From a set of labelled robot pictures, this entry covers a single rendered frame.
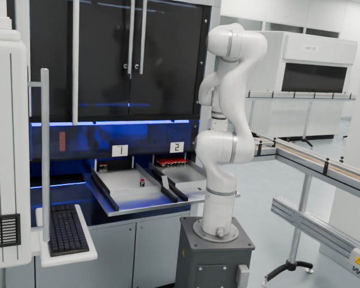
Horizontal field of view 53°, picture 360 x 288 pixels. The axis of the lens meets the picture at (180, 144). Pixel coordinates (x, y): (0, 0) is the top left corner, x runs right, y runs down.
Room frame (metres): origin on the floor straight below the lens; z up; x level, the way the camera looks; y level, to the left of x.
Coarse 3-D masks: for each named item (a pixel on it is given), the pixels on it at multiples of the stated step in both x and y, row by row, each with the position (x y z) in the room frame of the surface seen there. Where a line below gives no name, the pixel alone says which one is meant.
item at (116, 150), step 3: (114, 147) 1.79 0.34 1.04; (117, 147) 1.80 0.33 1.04; (120, 147) 1.81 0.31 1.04; (123, 147) 1.82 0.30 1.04; (126, 147) 1.83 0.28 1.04; (114, 150) 1.79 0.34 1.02; (117, 150) 1.80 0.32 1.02; (120, 150) 1.81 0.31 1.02; (123, 150) 1.82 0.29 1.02; (126, 150) 1.83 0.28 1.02; (114, 153) 1.79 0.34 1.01; (117, 153) 1.80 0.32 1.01; (120, 153) 1.81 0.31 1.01; (123, 153) 1.82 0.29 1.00; (126, 153) 1.83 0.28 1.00; (114, 156) 1.79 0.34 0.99; (117, 156) 1.80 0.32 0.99
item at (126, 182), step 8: (136, 168) 1.93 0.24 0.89; (96, 176) 1.72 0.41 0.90; (104, 176) 1.77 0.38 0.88; (112, 176) 1.78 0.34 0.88; (120, 176) 1.79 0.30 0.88; (128, 176) 1.81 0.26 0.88; (136, 176) 1.82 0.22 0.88; (144, 176) 1.83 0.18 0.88; (104, 184) 1.60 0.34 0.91; (112, 184) 1.68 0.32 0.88; (120, 184) 1.69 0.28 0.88; (128, 184) 1.70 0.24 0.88; (136, 184) 1.71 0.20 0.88; (152, 184) 1.73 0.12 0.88; (160, 184) 1.65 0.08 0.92; (112, 192) 1.52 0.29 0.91; (120, 192) 1.54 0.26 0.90; (128, 192) 1.56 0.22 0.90; (136, 192) 1.58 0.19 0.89; (144, 192) 1.60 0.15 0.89; (152, 192) 1.62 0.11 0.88
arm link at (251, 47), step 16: (240, 32) 1.37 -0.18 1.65; (256, 32) 1.39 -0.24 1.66; (240, 48) 1.35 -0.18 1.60; (256, 48) 1.35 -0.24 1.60; (240, 64) 1.36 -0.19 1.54; (256, 64) 1.35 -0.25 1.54; (224, 80) 1.35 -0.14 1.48; (240, 80) 1.33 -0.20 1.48; (224, 96) 1.33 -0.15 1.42; (240, 96) 1.33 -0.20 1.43; (224, 112) 1.33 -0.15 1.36; (240, 112) 1.32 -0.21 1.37; (240, 128) 1.30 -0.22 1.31; (240, 144) 1.29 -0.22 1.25; (240, 160) 1.29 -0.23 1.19
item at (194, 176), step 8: (152, 168) 1.94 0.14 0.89; (184, 168) 2.02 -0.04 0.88; (192, 168) 2.03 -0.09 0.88; (200, 168) 1.97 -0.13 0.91; (168, 176) 1.86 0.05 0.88; (176, 176) 1.87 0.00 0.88; (184, 176) 1.89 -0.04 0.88; (192, 176) 1.90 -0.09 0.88; (200, 176) 1.91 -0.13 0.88; (176, 184) 1.69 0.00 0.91; (184, 184) 1.71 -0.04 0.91; (192, 184) 1.73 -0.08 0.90; (200, 184) 1.76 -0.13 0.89
